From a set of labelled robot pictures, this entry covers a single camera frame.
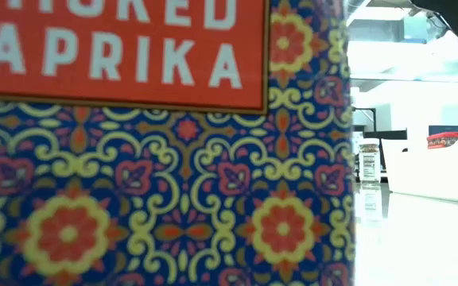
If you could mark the smoked paprika tin red lid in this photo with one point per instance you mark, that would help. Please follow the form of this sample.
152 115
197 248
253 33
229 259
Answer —
173 178
443 141

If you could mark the bagel seasoning glass jar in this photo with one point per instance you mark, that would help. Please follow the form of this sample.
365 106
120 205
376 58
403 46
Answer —
369 167

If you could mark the black monitor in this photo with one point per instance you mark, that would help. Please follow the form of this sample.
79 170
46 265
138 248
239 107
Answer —
388 135

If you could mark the white plastic bin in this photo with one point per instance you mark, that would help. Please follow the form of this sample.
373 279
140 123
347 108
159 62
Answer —
431 178

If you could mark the dark blue box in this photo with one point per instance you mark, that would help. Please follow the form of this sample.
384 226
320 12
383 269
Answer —
445 129

